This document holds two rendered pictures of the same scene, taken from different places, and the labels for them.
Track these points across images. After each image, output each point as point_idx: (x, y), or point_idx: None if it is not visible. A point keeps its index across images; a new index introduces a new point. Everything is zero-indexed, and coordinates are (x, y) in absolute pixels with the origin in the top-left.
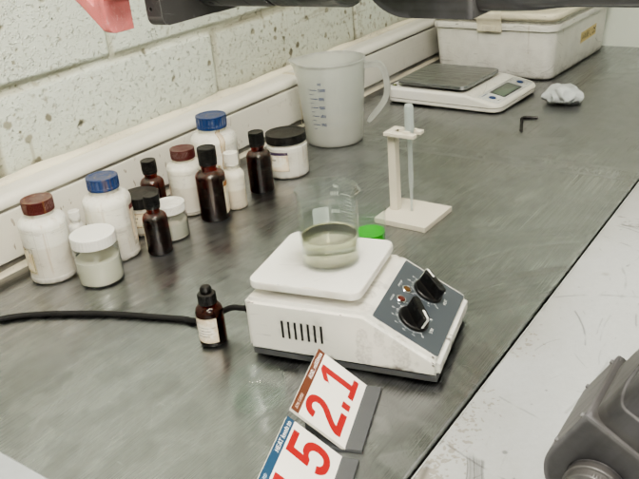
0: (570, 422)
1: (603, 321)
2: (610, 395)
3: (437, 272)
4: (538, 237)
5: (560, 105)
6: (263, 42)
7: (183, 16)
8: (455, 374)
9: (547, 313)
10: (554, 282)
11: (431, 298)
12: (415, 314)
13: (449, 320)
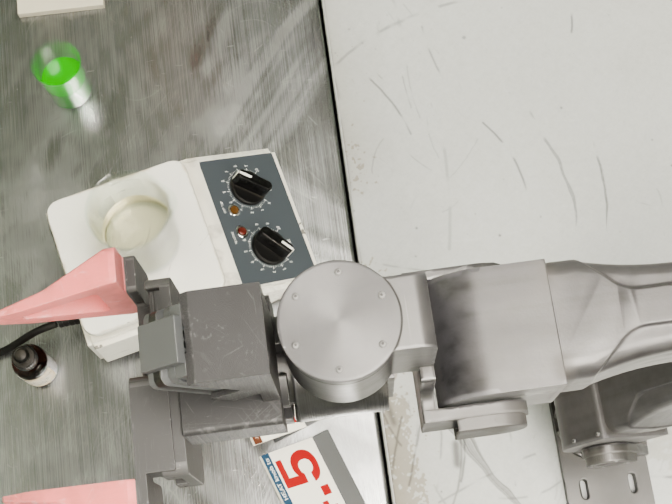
0: (576, 422)
1: (406, 82)
2: (616, 418)
3: (183, 88)
4: None
5: None
6: None
7: (201, 453)
8: (325, 258)
9: (346, 99)
10: (320, 34)
11: (260, 199)
12: (273, 247)
13: (289, 208)
